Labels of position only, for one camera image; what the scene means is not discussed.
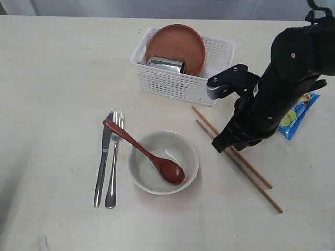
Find silver metal knife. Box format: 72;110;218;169
93;127;111;207

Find black cable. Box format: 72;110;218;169
305;0;334;26

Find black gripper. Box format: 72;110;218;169
211;65;319;153

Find white perforated plastic basket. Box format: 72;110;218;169
130;26;235;106

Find brown round plate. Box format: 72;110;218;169
146;24;206;76

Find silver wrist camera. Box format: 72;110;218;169
206;64;260;100

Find white ceramic bowl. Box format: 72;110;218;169
128;131;200;195

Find shiny metal cup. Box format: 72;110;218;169
147;56;186;74

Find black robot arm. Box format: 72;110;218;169
206;19;334;152

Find brown wooden chopstick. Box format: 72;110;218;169
195;119;283;214
191;105;273;189

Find silver metal fork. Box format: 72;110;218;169
105;111;125;209

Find brown wooden spoon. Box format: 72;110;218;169
103;119;185;185

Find blue chips bag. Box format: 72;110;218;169
277;92;320;140

